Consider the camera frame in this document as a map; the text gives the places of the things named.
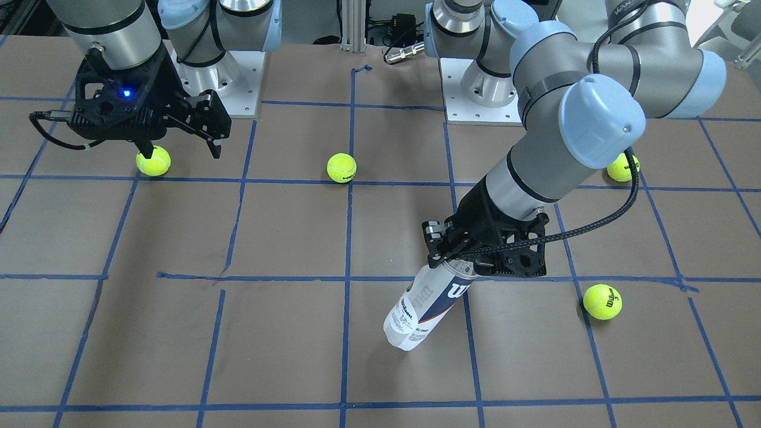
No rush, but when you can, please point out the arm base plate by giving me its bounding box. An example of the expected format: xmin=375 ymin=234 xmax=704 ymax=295
xmin=439 ymin=58 xmax=521 ymax=127
xmin=171 ymin=51 xmax=267 ymax=119

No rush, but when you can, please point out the aluminium frame post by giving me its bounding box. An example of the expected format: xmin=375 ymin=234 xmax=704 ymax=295
xmin=338 ymin=0 xmax=367 ymax=56

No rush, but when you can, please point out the middle yellow tennis ball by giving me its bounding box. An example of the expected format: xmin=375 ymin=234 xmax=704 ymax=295
xmin=326 ymin=153 xmax=358 ymax=184

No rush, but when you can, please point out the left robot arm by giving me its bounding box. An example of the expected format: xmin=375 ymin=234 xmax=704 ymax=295
xmin=422 ymin=1 xmax=727 ymax=279

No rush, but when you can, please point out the Wilson tennis ball near table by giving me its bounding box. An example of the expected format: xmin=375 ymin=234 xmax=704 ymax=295
xmin=583 ymin=284 xmax=623 ymax=320

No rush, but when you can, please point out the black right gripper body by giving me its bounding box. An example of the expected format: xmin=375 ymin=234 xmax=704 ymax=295
xmin=67 ymin=45 xmax=232 ymax=146

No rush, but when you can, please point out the clear tennis ball can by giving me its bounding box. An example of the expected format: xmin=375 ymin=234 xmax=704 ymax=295
xmin=383 ymin=260 xmax=477 ymax=351

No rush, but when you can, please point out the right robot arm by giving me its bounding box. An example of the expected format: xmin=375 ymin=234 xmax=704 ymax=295
xmin=29 ymin=1 xmax=282 ymax=158

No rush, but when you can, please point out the far Head tennis ball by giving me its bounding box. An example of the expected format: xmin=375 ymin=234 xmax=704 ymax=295
xmin=136 ymin=146 xmax=171 ymax=177

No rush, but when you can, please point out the Wilson tennis ball near base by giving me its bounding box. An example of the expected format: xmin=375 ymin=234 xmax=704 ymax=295
xmin=606 ymin=153 xmax=633 ymax=182

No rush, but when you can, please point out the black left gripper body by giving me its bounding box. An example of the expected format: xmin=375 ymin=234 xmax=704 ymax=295
xmin=422 ymin=181 xmax=549 ymax=278

